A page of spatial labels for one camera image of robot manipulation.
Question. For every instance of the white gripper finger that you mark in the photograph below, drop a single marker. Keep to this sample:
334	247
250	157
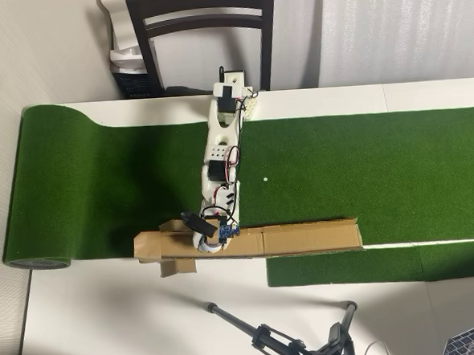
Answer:
198	241

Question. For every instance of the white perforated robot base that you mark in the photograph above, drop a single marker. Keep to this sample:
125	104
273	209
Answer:
251	108

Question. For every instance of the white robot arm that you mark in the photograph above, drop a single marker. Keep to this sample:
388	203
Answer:
218	130

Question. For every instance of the long green turf mat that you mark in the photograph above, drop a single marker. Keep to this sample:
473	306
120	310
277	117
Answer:
100	186

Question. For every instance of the long cardboard ramp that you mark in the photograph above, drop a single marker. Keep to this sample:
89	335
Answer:
305	239

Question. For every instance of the short green turf strip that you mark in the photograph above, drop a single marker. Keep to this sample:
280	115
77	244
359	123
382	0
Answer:
347	267

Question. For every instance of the black table clamp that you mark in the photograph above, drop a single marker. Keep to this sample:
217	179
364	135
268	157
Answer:
221	71

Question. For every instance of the dark printed box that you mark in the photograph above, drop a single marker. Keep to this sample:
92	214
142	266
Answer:
132	85

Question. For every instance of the dark wooden chair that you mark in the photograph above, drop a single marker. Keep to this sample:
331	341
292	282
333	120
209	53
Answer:
199	25

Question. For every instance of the white foam packaging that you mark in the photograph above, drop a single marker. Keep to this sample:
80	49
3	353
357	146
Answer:
121	23

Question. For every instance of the white curtain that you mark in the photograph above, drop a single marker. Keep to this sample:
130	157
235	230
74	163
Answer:
401	26

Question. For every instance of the wrist camera board cardboard mount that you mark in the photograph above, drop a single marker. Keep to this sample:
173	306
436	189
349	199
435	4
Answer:
228	231

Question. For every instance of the black camera tripod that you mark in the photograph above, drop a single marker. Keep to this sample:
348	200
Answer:
271	340

